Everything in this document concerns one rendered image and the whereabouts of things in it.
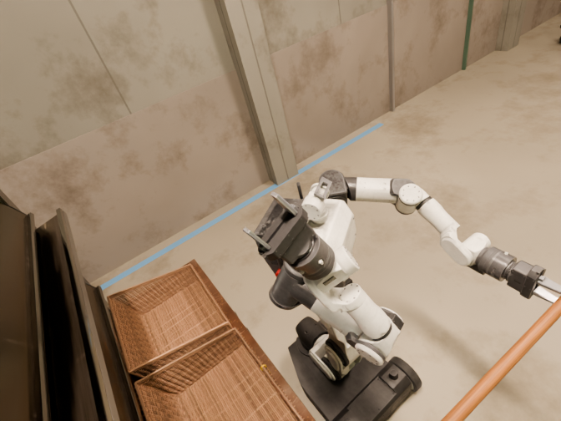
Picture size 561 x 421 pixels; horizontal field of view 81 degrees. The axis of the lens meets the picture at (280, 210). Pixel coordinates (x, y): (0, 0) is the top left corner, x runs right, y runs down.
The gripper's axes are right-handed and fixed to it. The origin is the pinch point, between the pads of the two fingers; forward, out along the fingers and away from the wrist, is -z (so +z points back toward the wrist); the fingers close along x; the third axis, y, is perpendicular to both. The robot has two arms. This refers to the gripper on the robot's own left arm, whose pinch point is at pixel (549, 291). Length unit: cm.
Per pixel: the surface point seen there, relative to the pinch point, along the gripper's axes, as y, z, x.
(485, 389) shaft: 36.9, -3.8, -1.0
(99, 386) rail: 109, 45, -24
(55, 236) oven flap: 116, 129, -21
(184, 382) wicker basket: 106, 88, 56
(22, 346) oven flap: 122, 66, -29
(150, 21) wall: 2, 292, -68
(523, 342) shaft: 20.2, -3.3, -1.1
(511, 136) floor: -269, 132, 118
